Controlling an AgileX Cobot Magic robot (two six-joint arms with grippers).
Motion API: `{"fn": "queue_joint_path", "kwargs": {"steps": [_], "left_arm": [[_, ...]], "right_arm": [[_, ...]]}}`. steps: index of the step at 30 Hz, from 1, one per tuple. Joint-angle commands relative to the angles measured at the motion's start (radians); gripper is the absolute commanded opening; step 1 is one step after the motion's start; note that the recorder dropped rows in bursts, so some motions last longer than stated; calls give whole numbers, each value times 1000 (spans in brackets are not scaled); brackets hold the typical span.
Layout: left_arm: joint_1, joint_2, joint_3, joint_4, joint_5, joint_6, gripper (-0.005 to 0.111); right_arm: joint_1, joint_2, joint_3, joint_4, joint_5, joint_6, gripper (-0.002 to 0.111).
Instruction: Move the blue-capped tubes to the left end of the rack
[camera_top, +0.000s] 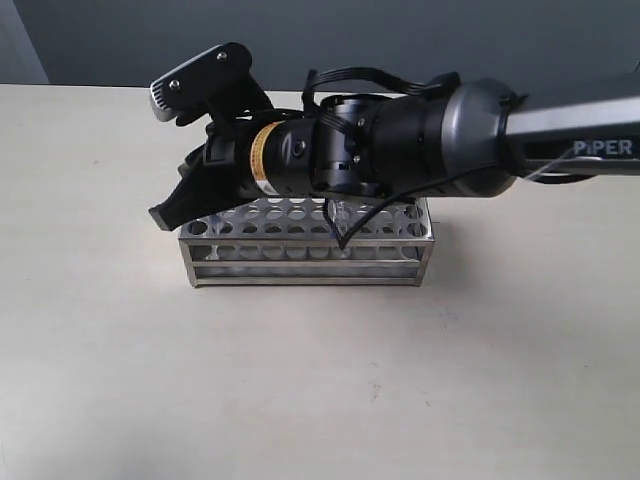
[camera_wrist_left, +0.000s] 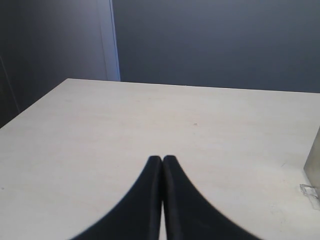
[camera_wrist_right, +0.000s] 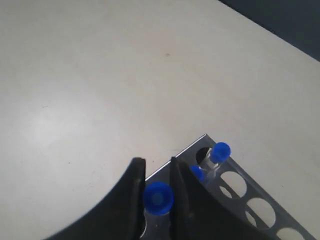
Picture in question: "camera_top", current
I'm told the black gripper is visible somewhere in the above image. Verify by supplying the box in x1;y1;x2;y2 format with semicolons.
148;119;314;231

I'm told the blue capped tube front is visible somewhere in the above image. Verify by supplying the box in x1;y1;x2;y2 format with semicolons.
327;200;352;259

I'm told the blue capped tube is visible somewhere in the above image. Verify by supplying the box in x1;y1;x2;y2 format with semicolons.
327;200;352;259
208;215;224;260

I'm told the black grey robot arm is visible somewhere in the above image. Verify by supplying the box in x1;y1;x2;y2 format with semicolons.
149;74;639;231

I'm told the stainless steel test tube rack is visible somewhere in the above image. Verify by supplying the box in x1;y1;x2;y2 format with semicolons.
178;198;435;287

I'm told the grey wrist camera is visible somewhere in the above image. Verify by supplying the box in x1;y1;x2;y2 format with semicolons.
149;42;273;126

